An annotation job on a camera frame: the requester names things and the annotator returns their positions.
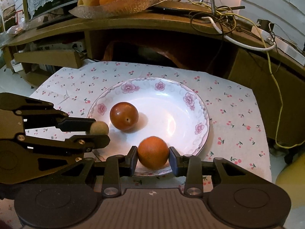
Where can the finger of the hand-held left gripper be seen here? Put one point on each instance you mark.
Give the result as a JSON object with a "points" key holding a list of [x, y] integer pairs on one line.
{"points": [[95, 142], [76, 124]]}

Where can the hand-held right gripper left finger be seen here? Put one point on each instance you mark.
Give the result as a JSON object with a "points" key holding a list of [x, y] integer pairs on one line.
{"points": [[134, 162]]}

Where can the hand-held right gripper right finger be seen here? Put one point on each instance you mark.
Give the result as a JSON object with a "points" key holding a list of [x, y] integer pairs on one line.
{"points": [[173, 163]]}

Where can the small tan longan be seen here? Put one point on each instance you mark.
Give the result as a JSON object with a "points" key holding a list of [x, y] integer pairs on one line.
{"points": [[100, 127]]}

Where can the white floral plate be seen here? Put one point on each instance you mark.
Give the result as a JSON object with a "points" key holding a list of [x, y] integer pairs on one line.
{"points": [[166, 114]]}

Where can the dark red plum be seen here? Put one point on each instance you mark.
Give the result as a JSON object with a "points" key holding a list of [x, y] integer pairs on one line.
{"points": [[124, 116]]}

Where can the cardboard box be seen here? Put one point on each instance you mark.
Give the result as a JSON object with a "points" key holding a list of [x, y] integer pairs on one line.
{"points": [[45, 59]]}

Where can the cherry print tablecloth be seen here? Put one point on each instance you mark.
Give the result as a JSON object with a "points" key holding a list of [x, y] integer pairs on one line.
{"points": [[238, 128]]}

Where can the brown seat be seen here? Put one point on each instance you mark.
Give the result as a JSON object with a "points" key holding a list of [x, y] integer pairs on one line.
{"points": [[119, 50]]}

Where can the clear plastic bag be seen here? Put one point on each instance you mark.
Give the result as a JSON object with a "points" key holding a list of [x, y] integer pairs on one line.
{"points": [[17, 28]]}

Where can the wooden desk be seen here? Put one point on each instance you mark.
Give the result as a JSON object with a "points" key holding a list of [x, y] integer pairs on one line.
{"points": [[143, 26]]}

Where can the black monitor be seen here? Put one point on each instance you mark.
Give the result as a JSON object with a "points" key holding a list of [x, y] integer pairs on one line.
{"points": [[57, 7]]}

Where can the yellow rounded object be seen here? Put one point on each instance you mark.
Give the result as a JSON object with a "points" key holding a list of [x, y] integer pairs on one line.
{"points": [[292, 183]]}

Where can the glass fruit bowl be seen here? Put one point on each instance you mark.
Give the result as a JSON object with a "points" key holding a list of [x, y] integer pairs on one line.
{"points": [[114, 9]]}

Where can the black tablet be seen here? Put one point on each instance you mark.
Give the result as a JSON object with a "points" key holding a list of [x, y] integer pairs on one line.
{"points": [[181, 10]]}

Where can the white power strip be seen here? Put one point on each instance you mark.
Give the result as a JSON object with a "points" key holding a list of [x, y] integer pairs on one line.
{"points": [[263, 33]]}

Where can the white router box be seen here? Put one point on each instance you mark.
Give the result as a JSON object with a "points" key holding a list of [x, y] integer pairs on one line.
{"points": [[293, 51]]}

